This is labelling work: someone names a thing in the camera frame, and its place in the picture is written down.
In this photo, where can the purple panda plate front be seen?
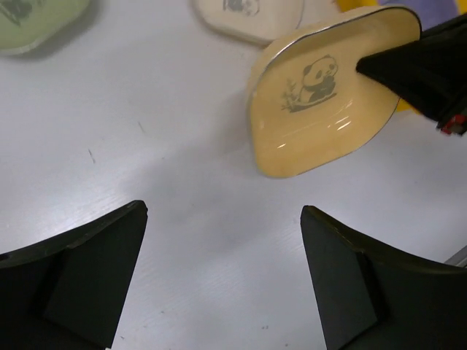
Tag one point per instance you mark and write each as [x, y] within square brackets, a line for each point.
[461, 6]

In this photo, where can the aluminium mounting rail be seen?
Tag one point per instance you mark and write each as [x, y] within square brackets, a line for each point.
[459, 259]

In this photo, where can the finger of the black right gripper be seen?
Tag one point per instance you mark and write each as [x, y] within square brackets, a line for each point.
[429, 74]

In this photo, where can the cream panda plate centre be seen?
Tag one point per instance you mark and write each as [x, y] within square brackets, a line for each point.
[259, 22]

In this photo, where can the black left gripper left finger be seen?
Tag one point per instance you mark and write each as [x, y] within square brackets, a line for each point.
[68, 291]

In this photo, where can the green panda plate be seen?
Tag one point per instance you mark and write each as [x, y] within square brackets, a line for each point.
[25, 25]

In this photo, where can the yellow panda plate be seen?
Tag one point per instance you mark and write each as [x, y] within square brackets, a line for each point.
[306, 101]

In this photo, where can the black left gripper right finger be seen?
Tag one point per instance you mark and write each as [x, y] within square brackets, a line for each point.
[371, 295]

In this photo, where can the yellow plastic bin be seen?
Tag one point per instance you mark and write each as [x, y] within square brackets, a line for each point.
[431, 13]

